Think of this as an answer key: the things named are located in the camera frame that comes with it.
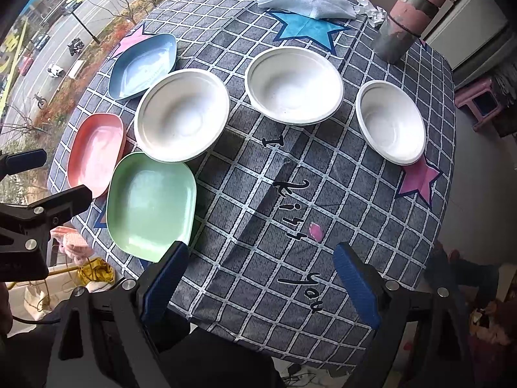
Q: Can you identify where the grey checkered star tablecloth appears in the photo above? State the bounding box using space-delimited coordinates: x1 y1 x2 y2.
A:
46 0 457 372

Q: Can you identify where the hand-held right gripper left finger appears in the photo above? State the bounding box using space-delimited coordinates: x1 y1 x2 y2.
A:
48 241 192 388

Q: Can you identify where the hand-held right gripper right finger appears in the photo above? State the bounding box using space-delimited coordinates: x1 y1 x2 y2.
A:
333 242 478 388

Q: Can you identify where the green plate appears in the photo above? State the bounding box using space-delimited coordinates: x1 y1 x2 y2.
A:
106 151 198 263

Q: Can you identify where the crumpled white tissue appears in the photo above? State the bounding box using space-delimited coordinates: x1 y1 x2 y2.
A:
355 0 388 25

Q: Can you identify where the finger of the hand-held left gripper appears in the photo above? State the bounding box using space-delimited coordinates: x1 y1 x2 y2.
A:
0 185 93 252
0 149 48 179

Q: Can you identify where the white bowl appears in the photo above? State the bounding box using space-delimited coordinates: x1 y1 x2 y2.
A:
244 46 345 126
355 81 427 166
134 69 231 164

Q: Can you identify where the light blue cloth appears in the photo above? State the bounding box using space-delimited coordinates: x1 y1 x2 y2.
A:
257 0 360 21

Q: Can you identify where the pink plate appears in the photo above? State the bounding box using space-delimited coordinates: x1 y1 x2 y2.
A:
67 114 126 199

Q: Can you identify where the pink plastic stool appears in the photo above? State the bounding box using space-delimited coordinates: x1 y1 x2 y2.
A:
454 77 503 132

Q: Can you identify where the dark cloth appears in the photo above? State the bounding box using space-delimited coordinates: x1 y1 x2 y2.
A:
491 65 517 138

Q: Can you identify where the blue plate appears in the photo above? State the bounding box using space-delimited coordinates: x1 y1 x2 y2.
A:
107 33 178 101

